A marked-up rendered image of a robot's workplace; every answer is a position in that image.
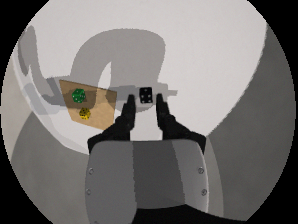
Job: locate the yellow die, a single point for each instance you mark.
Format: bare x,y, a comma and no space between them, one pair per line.
84,113

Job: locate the tan square mat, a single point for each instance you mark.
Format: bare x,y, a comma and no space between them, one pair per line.
101,103

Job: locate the black die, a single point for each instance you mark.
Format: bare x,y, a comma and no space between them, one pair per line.
146,95

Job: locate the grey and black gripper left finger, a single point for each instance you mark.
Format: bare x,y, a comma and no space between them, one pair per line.
122,126

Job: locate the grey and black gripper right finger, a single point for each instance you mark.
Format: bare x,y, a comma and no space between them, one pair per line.
170,127

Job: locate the green die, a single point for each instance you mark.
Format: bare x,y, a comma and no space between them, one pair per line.
78,95

